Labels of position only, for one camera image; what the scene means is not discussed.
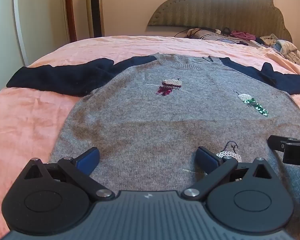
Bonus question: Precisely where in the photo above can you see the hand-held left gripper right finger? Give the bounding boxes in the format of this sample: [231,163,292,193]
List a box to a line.
[181,146,274,202]

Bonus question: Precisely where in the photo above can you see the olive padded headboard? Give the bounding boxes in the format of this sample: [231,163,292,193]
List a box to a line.
[147,0,293,42]

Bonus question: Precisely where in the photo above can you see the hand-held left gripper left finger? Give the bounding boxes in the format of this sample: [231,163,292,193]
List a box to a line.
[22,147,115,202]

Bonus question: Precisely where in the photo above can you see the brown wooden door frame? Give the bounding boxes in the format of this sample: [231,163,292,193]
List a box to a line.
[64,0,78,42]

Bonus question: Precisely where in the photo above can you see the pink bed sheet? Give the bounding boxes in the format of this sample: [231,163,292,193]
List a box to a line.
[0,35,300,238]

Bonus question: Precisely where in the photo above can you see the magenta garment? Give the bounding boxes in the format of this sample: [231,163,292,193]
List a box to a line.
[230,30,256,41]

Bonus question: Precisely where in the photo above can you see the grey sweater with navy sleeves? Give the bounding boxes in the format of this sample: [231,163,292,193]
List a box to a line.
[6,54,300,230]

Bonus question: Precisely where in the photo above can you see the gold tower air conditioner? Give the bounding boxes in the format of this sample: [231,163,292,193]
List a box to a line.
[85,0,105,38]

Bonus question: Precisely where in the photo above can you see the pile of light printed clothes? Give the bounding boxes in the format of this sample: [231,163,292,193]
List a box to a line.
[259,33,300,67]

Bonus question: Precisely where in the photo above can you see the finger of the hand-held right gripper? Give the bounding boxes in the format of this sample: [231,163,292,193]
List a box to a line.
[268,134,300,153]

